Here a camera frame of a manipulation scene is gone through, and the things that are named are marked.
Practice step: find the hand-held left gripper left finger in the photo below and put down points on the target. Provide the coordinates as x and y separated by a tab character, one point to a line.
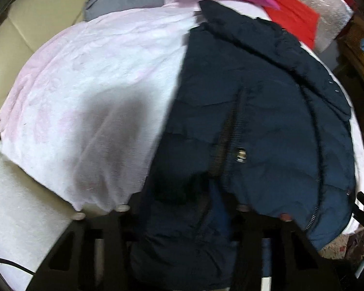
115	233

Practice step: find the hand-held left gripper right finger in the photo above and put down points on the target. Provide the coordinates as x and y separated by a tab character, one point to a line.
248	233

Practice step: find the navy blue padded jacket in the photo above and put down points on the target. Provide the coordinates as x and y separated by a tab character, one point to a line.
261	112

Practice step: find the floral paper bag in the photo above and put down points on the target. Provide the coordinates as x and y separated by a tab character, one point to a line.
342	245

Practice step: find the white fleece cover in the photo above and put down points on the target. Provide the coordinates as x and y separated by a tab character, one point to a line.
18	203

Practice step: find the pale pink fleece blanket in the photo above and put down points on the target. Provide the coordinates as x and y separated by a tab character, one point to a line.
94	66

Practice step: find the wicker basket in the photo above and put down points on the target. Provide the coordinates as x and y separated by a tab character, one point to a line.
352	36

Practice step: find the red cushion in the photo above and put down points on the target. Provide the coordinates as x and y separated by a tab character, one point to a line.
294	15

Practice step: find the silver foil insulation board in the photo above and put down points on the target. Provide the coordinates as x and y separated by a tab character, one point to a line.
321	0

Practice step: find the cream leather sofa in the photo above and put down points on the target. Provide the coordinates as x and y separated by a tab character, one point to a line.
33	21

